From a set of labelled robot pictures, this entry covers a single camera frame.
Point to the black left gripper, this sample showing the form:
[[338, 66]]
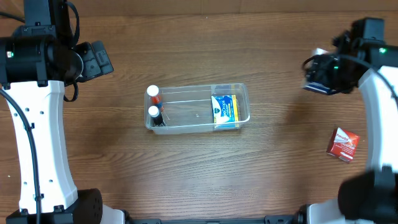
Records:
[[94, 62]]

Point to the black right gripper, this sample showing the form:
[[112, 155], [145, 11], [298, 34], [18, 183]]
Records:
[[319, 74]]

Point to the white blue plaster box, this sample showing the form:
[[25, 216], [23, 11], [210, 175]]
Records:
[[315, 77]]

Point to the orange tube white cap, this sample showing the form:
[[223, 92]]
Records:
[[154, 94]]

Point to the red white medicine box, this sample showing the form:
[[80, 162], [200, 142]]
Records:
[[343, 144]]

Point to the black bottle white cap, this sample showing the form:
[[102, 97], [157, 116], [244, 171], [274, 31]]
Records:
[[156, 116]]

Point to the blue yellow lozenge box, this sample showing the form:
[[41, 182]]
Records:
[[225, 111]]

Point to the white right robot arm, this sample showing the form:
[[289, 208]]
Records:
[[362, 60]]

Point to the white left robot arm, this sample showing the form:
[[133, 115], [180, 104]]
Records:
[[42, 58]]

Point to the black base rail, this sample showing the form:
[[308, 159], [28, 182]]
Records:
[[268, 219]]

